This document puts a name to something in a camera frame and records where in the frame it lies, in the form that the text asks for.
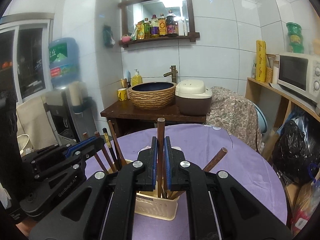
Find green hanging pouch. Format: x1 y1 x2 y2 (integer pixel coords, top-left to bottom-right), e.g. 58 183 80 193
103 24 115 47

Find red printed bag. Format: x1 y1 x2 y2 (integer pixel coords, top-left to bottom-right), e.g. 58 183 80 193
291 180 320 233

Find beige perforated utensil holder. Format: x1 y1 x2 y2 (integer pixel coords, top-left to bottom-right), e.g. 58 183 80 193
106 159 181 222

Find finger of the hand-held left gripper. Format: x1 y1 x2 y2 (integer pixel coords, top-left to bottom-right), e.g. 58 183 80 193
21 136 105 170
32 154 90 182

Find cream cloth cover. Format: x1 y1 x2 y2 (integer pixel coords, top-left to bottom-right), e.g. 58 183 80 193
16 96 59 153

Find grey water dispenser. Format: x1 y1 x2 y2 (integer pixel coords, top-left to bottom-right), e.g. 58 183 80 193
45 90 97 140

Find paisley cloth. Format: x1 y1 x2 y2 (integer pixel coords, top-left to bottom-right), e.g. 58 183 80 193
206 86 263 153

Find amber sauce bottle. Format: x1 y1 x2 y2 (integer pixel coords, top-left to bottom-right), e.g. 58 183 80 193
159 14 167 37

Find black chopstick with gold band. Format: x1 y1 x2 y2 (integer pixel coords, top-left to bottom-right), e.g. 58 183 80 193
102 127 123 170

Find metal framed window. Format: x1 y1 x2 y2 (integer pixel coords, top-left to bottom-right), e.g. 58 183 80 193
0 12 54 103

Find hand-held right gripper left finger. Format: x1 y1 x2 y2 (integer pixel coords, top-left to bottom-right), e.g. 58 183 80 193
29 136 158 240

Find woven-look wash basin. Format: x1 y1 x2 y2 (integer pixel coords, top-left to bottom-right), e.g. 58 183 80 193
127 81 177 110

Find paper cup dispenser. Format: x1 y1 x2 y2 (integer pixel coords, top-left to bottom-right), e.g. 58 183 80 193
68 81 97 114

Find black plastic bag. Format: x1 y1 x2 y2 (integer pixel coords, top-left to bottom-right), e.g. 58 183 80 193
272 119 315 185

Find dark wooden cabinet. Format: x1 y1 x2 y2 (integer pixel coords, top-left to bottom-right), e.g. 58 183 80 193
100 100 207 137

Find green and yellow refill pouch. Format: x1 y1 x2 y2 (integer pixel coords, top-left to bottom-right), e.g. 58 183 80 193
131 21 145 40

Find yellow oil bottle purple label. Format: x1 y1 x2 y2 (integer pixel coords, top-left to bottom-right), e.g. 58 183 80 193
150 14 160 38

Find wooden framed wall mirror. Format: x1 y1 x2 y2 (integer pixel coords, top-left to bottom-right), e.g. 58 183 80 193
118 0 200 48

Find dark soy sauce bottle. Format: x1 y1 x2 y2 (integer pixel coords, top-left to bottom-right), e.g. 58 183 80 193
166 10 178 36

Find cardboard box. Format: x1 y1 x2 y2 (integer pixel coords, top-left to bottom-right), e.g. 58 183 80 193
284 181 302 207

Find white microwave oven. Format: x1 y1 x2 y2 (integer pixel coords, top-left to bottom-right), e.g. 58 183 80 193
277 52 320 105

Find bronze faucet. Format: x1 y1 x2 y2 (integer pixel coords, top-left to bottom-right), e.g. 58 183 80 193
163 65 177 84

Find blue water jug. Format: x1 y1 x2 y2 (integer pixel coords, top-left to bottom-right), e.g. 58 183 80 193
48 37 80 88

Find clear jar with grains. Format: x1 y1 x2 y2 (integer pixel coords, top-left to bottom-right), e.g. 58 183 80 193
265 54 275 84

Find yellow mug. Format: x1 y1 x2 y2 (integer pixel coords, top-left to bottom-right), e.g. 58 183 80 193
117 88 129 101

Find light wooden shelf unit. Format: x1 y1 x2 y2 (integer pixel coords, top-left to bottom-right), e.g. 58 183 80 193
245 77 320 160

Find blue shiny bag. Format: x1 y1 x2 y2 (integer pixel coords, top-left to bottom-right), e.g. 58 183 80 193
277 106 320 135

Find cream and brown rice cooker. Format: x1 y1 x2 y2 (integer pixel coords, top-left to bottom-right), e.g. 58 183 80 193
175 79 213 117

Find yellow soap pump bottle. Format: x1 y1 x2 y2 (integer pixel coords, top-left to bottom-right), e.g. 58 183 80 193
132 69 142 87

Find light blue plastic tub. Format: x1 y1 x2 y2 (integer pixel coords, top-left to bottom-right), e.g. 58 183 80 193
255 105 267 133

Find yellow wrap roll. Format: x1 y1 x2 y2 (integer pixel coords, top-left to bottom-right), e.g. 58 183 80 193
255 39 267 83

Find purple floral tablecloth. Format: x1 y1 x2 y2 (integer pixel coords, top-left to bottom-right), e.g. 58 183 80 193
82 124 288 240

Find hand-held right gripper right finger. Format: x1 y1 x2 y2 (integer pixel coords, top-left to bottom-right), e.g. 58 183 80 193
164 136 293 240

